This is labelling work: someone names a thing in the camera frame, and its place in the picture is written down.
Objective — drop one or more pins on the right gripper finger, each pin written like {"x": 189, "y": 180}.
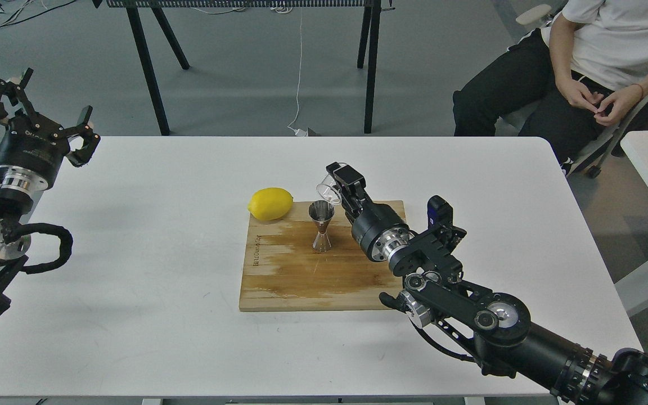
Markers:
{"x": 360, "y": 196}
{"x": 344, "y": 177}

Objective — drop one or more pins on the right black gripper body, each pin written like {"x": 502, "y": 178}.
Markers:
{"x": 379, "y": 230}

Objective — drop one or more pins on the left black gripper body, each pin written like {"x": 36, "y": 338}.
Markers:
{"x": 28, "y": 147}

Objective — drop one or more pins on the seated person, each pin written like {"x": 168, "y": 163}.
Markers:
{"x": 585, "y": 71}

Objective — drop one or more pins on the steel jigger measuring cup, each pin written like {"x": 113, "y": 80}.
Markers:
{"x": 321, "y": 212}

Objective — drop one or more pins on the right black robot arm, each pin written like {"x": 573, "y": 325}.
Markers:
{"x": 470, "y": 322}

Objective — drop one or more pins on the clear glass cup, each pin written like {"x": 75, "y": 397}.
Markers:
{"x": 328, "y": 188}

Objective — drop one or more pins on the yellow lemon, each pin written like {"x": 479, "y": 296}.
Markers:
{"x": 270, "y": 203}

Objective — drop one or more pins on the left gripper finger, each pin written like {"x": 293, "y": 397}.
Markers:
{"x": 84, "y": 131}
{"x": 26, "y": 119}

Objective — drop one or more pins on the wooden cutting board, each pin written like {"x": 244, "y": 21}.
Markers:
{"x": 282, "y": 272}

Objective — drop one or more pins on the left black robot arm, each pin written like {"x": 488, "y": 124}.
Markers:
{"x": 17, "y": 188}

